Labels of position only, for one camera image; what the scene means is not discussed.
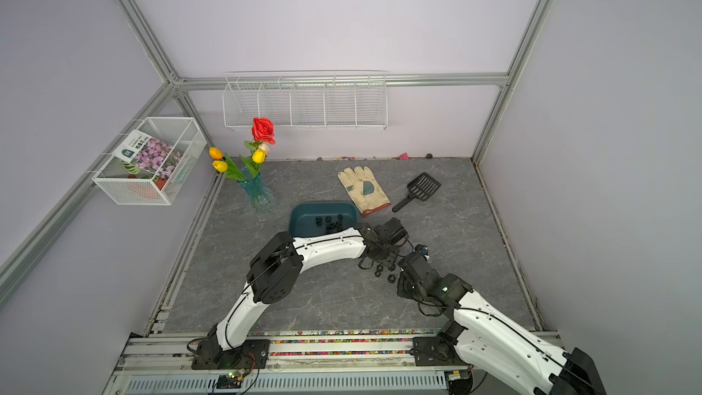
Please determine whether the black hex nut in box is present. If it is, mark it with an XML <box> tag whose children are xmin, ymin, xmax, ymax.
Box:
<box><xmin>314</xmin><ymin>214</ymin><xmax>344</xmax><ymax>234</ymax></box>

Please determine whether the yellow tulip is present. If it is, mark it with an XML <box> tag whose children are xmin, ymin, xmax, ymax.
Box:
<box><xmin>252</xmin><ymin>147</ymin><xmax>267</xmax><ymax>165</ymax></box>
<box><xmin>208</xmin><ymin>147</ymin><xmax>224</xmax><ymax>160</ymax></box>
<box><xmin>212</xmin><ymin>160</ymin><xmax>229</xmax><ymax>173</ymax></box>

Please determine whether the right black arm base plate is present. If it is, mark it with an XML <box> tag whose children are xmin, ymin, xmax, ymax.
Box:
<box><xmin>409</xmin><ymin>334</ymin><xmax>466</xmax><ymax>367</ymax></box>

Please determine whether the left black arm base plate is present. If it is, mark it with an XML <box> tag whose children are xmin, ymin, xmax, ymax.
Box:
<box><xmin>186</xmin><ymin>338</ymin><xmax>270</xmax><ymax>370</ymax></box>

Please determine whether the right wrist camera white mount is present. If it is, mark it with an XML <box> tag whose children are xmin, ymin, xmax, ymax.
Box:
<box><xmin>413</xmin><ymin>244</ymin><xmax>429</xmax><ymax>259</ymax></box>

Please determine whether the white wire side basket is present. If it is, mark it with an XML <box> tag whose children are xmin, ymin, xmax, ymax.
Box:
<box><xmin>93</xmin><ymin>117</ymin><xmax>207</xmax><ymax>206</ymax></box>

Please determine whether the teal plastic storage box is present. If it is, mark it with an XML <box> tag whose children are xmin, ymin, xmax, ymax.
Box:
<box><xmin>288</xmin><ymin>201</ymin><xmax>358</xmax><ymax>238</ymax></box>

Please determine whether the teal glass flower vase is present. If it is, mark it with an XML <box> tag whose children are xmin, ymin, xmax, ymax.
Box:
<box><xmin>238</xmin><ymin>175</ymin><xmax>275</xmax><ymax>213</ymax></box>

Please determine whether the aluminium front rail frame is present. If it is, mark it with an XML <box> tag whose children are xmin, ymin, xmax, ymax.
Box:
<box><xmin>101</xmin><ymin>330</ymin><xmax>582</xmax><ymax>395</ymax></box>

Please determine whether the beige work glove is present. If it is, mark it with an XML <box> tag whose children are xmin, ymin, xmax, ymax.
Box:
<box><xmin>337</xmin><ymin>166</ymin><xmax>391</xmax><ymax>216</ymax></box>

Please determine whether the purple flower seed packet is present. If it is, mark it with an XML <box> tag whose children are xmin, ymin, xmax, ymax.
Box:
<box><xmin>112</xmin><ymin>129</ymin><xmax>184</xmax><ymax>180</ymax></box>

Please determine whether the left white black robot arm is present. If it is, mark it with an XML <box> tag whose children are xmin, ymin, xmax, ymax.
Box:
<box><xmin>194</xmin><ymin>218</ymin><xmax>408</xmax><ymax>363</ymax></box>

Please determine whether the white wire wall shelf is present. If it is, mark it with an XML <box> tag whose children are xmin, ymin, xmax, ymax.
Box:
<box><xmin>222</xmin><ymin>71</ymin><xmax>389</xmax><ymax>130</ymax></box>

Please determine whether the yellow tulip right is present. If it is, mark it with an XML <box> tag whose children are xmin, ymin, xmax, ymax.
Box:
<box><xmin>252</xmin><ymin>147</ymin><xmax>267</xmax><ymax>165</ymax></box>

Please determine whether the yellow tulip lower left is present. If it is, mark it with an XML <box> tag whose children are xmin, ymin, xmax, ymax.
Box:
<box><xmin>212</xmin><ymin>160</ymin><xmax>229</xmax><ymax>173</ymax></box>

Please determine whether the black slotted plastic scoop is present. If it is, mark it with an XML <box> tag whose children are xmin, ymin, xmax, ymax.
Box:
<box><xmin>392</xmin><ymin>172</ymin><xmax>442</xmax><ymax>212</ymax></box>

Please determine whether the yellow tulip upper left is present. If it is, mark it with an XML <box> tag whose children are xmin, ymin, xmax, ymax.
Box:
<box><xmin>208</xmin><ymin>147</ymin><xmax>224</xmax><ymax>160</ymax></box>

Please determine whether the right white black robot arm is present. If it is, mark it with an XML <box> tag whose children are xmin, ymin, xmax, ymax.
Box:
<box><xmin>398</xmin><ymin>252</ymin><xmax>606</xmax><ymax>394</ymax></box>

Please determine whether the red artificial rose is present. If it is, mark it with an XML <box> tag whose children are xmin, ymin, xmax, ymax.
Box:
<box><xmin>252</xmin><ymin>118</ymin><xmax>276</xmax><ymax>144</ymax></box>

